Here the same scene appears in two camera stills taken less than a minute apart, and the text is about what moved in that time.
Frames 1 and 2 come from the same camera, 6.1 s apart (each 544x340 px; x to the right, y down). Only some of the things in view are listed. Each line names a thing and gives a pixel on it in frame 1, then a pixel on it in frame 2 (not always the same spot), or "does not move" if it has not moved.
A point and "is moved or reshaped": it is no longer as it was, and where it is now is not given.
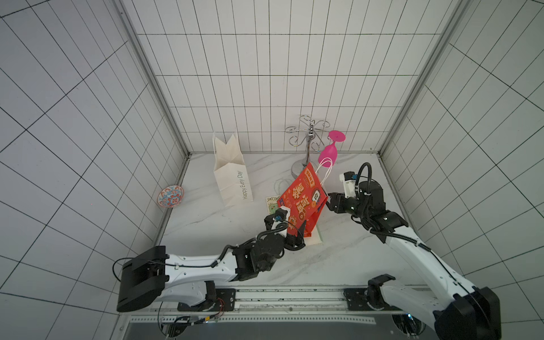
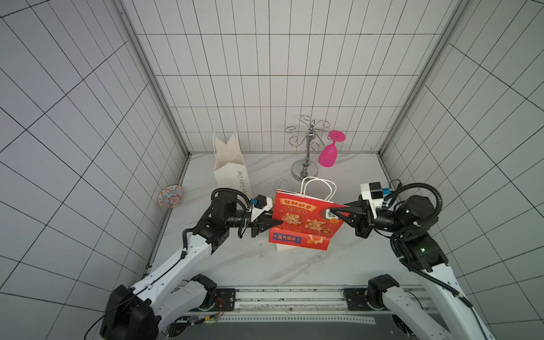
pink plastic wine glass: (329, 153) does not move
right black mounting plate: (356, 299) does not move
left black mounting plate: (225, 301) does not move
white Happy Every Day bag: (229, 166) does not move
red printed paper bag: (305, 200) is moved or reshaped
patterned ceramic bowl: (171, 196) does not move
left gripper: (291, 239) -> (261, 224)
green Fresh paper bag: (272, 202) is moved or reshaped
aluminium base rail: (293, 306) does not move
